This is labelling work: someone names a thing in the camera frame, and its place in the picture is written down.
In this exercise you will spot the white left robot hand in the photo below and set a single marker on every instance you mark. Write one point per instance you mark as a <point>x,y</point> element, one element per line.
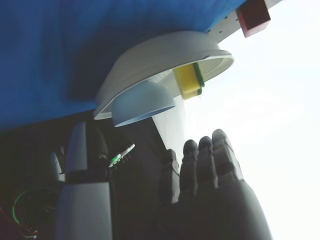
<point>215,200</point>

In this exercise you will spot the yellow sponge with green pad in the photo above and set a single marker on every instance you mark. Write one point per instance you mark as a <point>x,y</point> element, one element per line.
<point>186,80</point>

